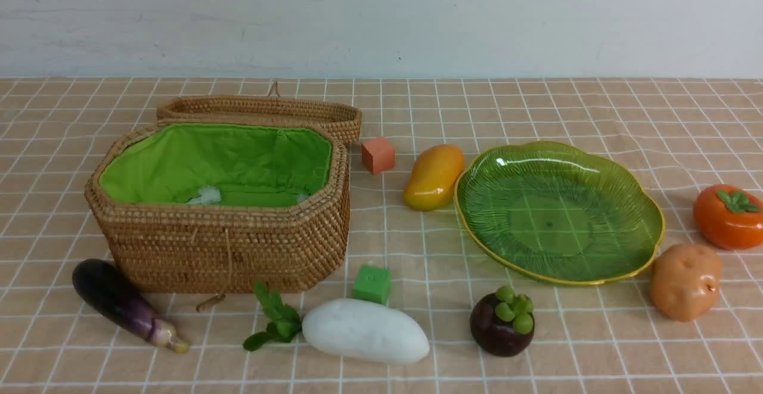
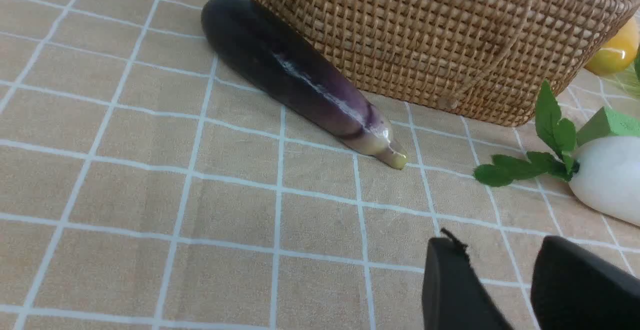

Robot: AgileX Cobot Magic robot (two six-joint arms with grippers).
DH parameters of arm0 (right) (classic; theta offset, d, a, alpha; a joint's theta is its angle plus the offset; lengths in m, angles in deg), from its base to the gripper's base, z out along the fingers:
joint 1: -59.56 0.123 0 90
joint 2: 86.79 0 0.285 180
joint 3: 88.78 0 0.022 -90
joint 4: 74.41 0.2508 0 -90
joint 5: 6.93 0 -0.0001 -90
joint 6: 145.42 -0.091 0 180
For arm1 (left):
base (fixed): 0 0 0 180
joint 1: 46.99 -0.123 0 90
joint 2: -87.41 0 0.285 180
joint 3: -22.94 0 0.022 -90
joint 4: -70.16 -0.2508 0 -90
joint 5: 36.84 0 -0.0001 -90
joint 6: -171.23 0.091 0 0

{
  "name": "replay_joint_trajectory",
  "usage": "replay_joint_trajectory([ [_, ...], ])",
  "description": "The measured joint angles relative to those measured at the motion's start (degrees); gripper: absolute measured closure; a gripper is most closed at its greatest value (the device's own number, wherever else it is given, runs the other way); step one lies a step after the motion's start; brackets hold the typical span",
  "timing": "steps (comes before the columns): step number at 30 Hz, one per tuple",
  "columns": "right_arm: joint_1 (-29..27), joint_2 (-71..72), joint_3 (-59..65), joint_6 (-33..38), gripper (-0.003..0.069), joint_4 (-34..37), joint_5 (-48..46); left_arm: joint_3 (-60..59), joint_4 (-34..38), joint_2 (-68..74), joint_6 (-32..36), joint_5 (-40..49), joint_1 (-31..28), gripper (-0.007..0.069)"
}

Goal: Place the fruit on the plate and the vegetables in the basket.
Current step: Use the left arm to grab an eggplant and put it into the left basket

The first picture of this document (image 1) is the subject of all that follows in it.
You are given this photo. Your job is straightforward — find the yellow orange mango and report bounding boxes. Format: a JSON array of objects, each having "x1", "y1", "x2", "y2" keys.
[{"x1": 403, "y1": 144, "x2": 465, "y2": 212}]

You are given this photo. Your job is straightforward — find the white radish green leaves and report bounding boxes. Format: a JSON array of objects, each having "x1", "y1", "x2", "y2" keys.
[{"x1": 243, "y1": 281, "x2": 430, "y2": 366}]

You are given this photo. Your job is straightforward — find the dark purple mangosteen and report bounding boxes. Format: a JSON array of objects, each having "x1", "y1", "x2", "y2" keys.
[{"x1": 470, "y1": 285, "x2": 536, "y2": 358}]

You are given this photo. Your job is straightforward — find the purple eggplant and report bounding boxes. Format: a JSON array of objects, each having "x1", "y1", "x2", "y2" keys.
[{"x1": 72, "y1": 259, "x2": 189, "y2": 353}]

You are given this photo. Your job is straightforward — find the brown potato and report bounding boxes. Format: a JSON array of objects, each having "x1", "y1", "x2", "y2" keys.
[{"x1": 650, "y1": 243, "x2": 722, "y2": 322}]

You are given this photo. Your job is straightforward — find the orange persimmon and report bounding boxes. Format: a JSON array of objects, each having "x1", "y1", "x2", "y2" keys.
[{"x1": 693, "y1": 184, "x2": 762, "y2": 250}]

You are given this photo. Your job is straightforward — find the orange foam cube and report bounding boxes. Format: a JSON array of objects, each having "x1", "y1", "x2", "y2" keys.
[{"x1": 361, "y1": 136, "x2": 396, "y2": 175}]

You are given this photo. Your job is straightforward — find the wicker basket lid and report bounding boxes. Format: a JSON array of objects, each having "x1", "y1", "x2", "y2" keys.
[{"x1": 156, "y1": 82, "x2": 362, "y2": 145}]

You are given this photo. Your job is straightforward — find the green foam cube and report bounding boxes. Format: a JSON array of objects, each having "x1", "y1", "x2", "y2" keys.
[{"x1": 352, "y1": 264, "x2": 392, "y2": 305}]

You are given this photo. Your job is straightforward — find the green glass leaf plate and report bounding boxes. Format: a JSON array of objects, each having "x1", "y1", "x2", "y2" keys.
[{"x1": 454, "y1": 141, "x2": 665, "y2": 287}]

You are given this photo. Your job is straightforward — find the wicker basket green lining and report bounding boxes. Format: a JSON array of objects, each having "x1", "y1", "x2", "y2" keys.
[{"x1": 84, "y1": 118, "x2": 351, "y2": 313}]

